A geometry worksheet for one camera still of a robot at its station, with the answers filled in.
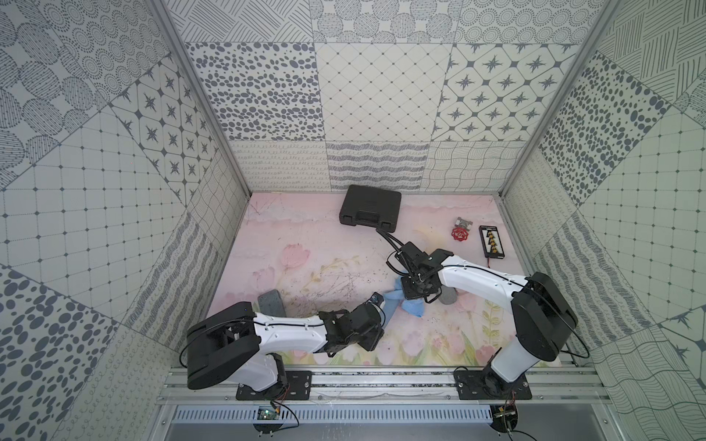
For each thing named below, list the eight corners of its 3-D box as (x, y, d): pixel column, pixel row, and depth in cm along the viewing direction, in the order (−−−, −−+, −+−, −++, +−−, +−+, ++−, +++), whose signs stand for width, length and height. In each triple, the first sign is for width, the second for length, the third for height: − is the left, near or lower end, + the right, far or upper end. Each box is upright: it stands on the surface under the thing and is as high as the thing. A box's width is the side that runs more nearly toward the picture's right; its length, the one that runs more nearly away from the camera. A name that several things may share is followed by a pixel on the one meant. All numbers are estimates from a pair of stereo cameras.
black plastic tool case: (336, 224, 112) (335, 216, 108) (348, 191, 124) (348, 183, 120) (398, 235, 108) (400, 227, 104) (405, 200, 120) (406, 192, 116)
